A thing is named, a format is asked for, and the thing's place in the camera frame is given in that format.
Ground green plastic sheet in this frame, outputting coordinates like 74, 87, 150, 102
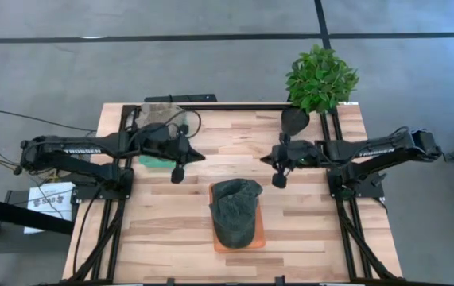
138, 118, 190, 171

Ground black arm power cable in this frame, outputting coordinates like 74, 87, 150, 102
72, 186, 103, 276

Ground black plant pot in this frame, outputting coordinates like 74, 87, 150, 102
281, 104, 311, 137

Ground black bar behind table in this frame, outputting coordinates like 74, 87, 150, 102
144, 93, 218, 103

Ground white printed paper sheet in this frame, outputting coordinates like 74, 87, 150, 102
23, 181, 76, 235

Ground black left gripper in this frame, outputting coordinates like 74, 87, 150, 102
137, 122, 207, 185

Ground black side desk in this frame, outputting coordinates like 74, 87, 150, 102
0, 189, 76, 286

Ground orange plastic sheet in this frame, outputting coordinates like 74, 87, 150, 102
208, 182, 267, 254

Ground yellow cable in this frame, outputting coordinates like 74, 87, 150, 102
52, 168, 72, 184

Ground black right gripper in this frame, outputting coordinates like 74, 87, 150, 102
259, 132, 320, 190

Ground thin black cable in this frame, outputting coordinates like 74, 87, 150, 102
0, 110, 98, 132

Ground green leafy artificial plant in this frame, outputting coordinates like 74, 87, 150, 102
285, 44, 360, 116

